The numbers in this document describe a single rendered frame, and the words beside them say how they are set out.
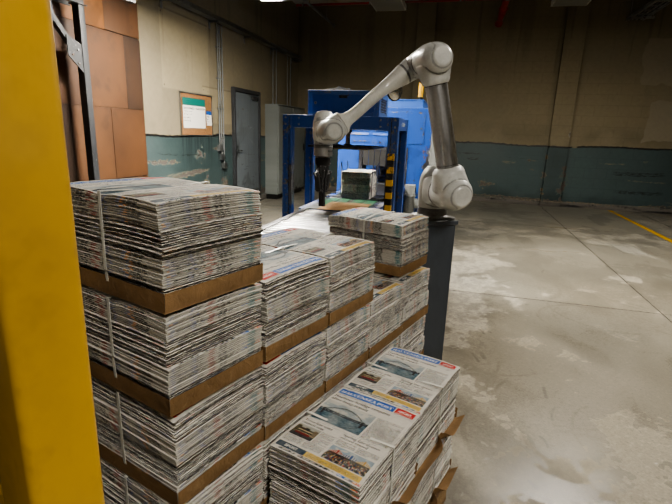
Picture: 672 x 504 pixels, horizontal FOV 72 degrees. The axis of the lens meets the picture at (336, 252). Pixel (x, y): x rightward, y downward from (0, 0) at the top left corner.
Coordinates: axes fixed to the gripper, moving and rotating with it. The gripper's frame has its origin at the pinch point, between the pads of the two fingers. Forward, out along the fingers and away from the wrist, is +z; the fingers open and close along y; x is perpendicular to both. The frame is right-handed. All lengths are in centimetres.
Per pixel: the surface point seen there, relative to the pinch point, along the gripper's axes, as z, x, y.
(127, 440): 40, -37, -133
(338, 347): 36, -55, -69
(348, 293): 19, -55, -64
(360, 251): 6, -55, -57
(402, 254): 17, -51, -13
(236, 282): 2, -55, -115
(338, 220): 6.3, -18.8, -13.9
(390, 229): 6.8, -44.8, -14.0
